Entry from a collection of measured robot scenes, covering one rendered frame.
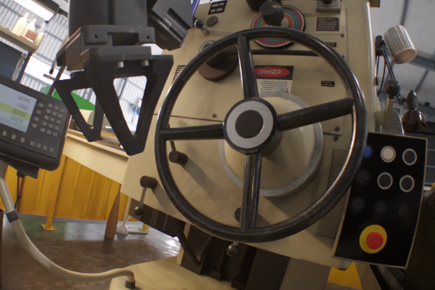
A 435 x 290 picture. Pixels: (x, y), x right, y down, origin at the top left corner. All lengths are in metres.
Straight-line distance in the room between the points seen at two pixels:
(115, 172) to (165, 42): 1.16
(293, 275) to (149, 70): 1.21
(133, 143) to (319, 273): 1.17
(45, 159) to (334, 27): 0.93
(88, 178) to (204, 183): 2.67
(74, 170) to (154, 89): 2.94
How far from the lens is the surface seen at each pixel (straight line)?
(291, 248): 0.58
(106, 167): 1.46
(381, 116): 0.64
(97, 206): 3.43
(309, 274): 1.27
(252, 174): 0.37
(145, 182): 0.73
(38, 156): 0.78
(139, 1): 0.22
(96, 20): 0.21
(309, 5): 0.80
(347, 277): 3.12
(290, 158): 0.45
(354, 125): 0.34
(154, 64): 0.17
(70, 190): 3.15
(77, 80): 0.27
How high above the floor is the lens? 1.20
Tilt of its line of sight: 12 degrees up
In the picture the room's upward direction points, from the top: 14 degrees clockwise
